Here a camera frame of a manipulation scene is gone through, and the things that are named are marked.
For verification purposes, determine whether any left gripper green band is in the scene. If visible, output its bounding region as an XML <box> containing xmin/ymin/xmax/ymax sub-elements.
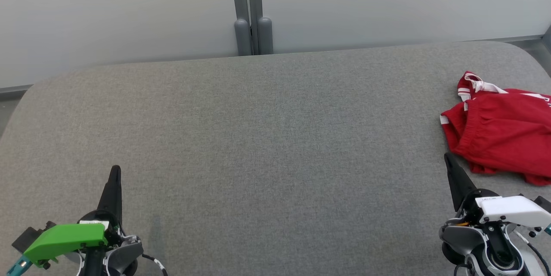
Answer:
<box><xmin>24</xmin><ymin>165</ymin><xmax>126</xmax><ymax>269</ymax></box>

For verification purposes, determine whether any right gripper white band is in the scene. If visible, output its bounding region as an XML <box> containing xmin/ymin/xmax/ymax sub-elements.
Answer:
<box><xmin>443</xmin><ymin>152</ymin><xmax>551</xmax><ymax>229</ymax></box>

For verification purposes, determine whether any red shorts white stripe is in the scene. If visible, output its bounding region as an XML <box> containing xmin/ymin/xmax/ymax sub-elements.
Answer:
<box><xmin>440</xmin><ymin>92</ymin><xmax>551</xmax><ymax>186</ymax></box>

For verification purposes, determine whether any red jersey white striped trim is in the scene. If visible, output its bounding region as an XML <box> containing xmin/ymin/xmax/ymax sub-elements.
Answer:
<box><xmin>456</xmin><ymin>71</ymin><xmax>551</xmax><ymax>111</ymax></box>

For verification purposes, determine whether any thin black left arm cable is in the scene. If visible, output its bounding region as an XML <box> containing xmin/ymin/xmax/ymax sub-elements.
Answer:
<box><xmin>142</xmin><ymin>254</ymin><xmax>169</xmax><ymax>276</ymax></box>

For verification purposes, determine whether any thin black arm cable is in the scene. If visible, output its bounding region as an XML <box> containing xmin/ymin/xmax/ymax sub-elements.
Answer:
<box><xmin>514</xmin><ymin>229</ymin><xmax>551</xmax><ymax>276</ymax></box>
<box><xmin>142</xmin><ymin>254</ymin><xmax>169</xmax><ymax>276</ymax></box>

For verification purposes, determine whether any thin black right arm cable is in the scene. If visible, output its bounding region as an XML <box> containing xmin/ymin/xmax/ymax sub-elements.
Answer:
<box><xmin>514</xmin><ymin>229</ymin><xmax>551</xmax><ymax>276</ymax></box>

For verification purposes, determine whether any teal left camera connector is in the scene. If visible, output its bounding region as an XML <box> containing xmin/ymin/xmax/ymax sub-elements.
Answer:
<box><xmin>5</xmin><ymin>255</ymin><xmax>33</xmax><ymax>276</ymax></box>

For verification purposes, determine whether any grey partition bottom rail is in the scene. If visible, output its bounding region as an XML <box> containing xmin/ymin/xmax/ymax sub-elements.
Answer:
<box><xmin>272</xmin><ymin>34</ymin><xmax>545</xmax><ymax>55</ymax></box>
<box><xmin>0</xmin><ymin>85</ymin><xmax>34</xmax><ymax>94</ymax></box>

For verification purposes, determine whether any grey partition post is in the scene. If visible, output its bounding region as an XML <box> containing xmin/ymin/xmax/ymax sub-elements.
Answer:
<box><xmin>246</xmin><ymin>0</ymin><xmax>274</xmax><ymax>56</ymax></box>
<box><xmin>229</xmin><ymin>0</ymin><xmax>253</xmax><ymax>57</ymax></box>

